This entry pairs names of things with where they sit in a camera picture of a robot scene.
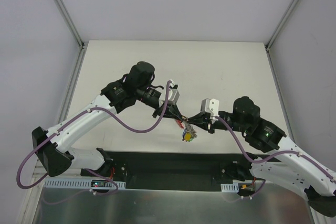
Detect metal key holder red handle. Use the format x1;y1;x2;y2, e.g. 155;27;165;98
174;120;197;141

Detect yellow key tag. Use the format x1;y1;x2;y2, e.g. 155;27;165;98
183;132;193;142

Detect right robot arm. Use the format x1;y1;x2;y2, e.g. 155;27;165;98
187;96;335;218

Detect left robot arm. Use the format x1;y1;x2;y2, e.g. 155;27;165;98
32;61;179;177

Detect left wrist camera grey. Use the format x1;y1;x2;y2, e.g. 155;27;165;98
159;84;180;106

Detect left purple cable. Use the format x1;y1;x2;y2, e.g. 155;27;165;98
17;80;173;189

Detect purple cable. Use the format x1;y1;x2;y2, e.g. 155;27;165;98
17;80;173;189
214;115;336;183

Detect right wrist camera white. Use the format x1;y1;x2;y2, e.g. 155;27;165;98
201;98;219;124

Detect right white cable duct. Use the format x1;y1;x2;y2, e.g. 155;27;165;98
220;183;239;193

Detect white cable duct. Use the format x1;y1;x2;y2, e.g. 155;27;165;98
44;178;126;190
220;183;239;193

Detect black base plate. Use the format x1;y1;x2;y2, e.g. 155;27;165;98
95;151;254;191

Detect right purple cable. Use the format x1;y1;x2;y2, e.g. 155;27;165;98
214;115;336;183

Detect left white cable duct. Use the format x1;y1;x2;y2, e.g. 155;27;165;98
44;178;126;190

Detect left aluminium frame post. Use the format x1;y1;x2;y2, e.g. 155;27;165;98
54;0;86;49

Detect aluminium frame post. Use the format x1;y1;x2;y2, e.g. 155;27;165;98
265;0;300;52
54;0;86;49

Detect right aluminium frame post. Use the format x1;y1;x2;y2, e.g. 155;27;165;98
265;0;300;52

